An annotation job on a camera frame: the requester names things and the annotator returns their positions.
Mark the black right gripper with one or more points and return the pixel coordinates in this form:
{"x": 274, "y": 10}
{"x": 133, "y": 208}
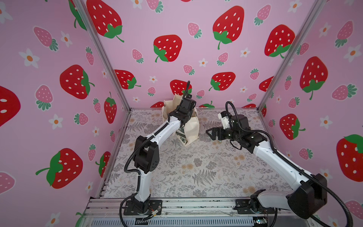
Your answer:
{"x": 220, "y": 133}

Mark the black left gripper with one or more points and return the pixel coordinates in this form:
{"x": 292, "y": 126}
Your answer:
{"x": 177, "y": 108}

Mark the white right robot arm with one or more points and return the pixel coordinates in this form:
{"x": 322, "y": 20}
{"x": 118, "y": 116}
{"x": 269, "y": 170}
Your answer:
{"x": 307, "y": 194}

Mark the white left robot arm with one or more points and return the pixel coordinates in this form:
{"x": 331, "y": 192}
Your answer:
{"x": 146, "y": 152}

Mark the cream canvas tote bag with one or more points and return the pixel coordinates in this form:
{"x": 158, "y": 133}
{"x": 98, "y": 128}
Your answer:
{"x": 188, "y": 133}

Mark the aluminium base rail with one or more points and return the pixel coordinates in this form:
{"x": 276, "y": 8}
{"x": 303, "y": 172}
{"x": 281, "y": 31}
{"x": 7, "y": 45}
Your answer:
{"x": 191, "y": 212}

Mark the silver corner frame post left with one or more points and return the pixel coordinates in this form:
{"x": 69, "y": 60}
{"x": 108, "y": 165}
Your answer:
{"x": 81, "y": 6}

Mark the silver corner frame post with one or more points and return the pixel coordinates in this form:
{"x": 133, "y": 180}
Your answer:
{"x": 81, "y": 6}
{"x": 300, "y": 36}

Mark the silver corner frame post right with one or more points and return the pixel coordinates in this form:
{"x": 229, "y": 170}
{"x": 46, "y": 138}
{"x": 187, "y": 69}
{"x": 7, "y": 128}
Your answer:
{"x": 300, "y": 36}

